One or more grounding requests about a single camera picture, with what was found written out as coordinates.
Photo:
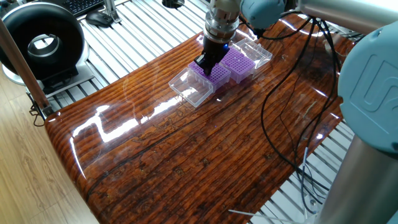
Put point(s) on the brown frame post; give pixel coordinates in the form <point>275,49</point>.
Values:
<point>21,65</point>

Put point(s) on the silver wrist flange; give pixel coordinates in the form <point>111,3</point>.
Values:
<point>220,21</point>

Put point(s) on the black computer keyboard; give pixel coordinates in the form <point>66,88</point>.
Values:
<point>81,5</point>

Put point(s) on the small aluminium bracket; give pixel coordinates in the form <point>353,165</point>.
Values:
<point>110,11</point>

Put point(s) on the black round disc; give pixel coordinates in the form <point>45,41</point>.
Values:
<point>172,3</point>

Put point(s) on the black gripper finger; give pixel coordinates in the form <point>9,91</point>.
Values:
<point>218,64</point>
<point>206,66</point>

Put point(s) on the purple tip holder clear lid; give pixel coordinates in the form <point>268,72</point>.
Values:
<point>192,88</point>
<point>239,65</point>

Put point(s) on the black computer mouse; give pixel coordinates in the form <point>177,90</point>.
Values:
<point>99,18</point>

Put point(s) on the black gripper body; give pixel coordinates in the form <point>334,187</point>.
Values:
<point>216,49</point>

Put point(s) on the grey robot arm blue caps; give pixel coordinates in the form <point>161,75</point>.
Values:
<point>370,87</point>

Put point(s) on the perforated metal plate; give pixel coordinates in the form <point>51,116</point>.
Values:
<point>351,32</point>

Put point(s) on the glossy wood grain sheet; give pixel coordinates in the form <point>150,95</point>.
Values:
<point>186,155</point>

